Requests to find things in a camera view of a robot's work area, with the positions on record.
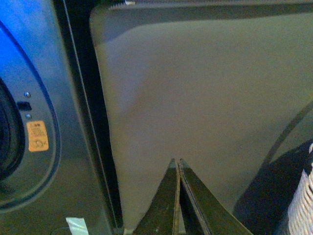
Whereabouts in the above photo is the silver tape strip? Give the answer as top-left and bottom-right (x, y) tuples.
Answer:
(66, 217), (89, 235)

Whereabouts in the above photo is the orange warning sticker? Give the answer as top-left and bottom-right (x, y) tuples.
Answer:
(26, 120), (49, 152)

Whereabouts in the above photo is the white woven rope basket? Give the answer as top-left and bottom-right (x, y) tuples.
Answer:
(288, 145), (313, 235)

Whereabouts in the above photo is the black rubber door gasket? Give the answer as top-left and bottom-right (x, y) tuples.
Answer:
(0, 80), (25, 180)

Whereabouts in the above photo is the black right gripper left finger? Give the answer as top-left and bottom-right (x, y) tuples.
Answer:
(133, 159), (180, 235)

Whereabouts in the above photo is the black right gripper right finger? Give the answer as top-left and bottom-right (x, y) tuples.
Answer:
(179, 159), (252, 235)

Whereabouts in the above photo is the grey front-load washing machine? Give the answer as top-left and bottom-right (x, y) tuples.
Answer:
(0, 0), (123, 235)

